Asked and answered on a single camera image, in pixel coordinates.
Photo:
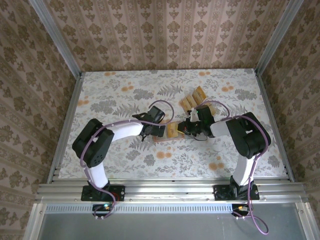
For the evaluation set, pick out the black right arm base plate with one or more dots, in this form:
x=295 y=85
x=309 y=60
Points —
x=220 y=192

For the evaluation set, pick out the floral patterned table cover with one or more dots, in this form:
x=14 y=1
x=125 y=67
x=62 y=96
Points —
x=162 y=162

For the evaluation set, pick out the group of wooden blocks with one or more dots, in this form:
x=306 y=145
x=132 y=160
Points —
x=200 y=100

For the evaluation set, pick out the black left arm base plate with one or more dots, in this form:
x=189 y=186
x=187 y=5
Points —
x=117 y=192

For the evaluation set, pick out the aluminium front rail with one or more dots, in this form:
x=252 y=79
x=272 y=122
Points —
x=170 y=190

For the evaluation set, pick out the right controller board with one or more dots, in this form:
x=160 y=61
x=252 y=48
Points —
x=240 y=207

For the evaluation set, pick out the pink leather card holder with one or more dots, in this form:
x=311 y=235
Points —
x=160 y=139

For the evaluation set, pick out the aluminium table side rail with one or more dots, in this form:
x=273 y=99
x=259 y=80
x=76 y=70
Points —
x=71 y=105
x=274 y=125

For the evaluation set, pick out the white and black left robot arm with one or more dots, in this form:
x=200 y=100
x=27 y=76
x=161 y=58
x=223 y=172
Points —
x=127 y=128

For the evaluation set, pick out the controller board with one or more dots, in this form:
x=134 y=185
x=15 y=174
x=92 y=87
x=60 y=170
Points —
x=240 y=207
x=105 y=207

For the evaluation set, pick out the aluminium lower side rail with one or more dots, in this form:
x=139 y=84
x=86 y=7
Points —
x=306 y=220
x=35 y=222

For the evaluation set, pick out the aluminium corner post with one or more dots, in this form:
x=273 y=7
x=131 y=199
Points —
x=61 y=42
x=277 y=37

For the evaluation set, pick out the left controller board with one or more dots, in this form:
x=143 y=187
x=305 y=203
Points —
x=105 y=207

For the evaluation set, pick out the grey metal lower panel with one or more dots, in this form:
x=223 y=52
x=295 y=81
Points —
x=162 y=227

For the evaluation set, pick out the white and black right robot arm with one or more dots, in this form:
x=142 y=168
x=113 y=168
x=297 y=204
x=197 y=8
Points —
x=220 y=128

